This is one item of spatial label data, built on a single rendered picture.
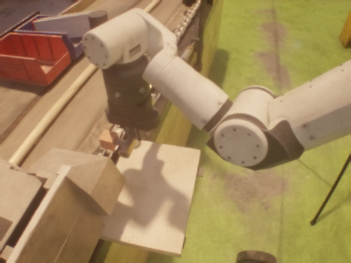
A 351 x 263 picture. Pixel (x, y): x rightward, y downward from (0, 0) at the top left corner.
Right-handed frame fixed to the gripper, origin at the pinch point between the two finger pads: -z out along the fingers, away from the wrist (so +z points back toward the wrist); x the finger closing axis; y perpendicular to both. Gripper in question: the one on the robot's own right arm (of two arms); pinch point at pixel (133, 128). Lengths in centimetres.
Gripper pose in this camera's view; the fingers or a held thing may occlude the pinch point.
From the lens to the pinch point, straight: 59.7
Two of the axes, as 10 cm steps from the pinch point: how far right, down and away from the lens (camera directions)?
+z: 0.1, -6.8, -7.4
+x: -9.6, -2.1, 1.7
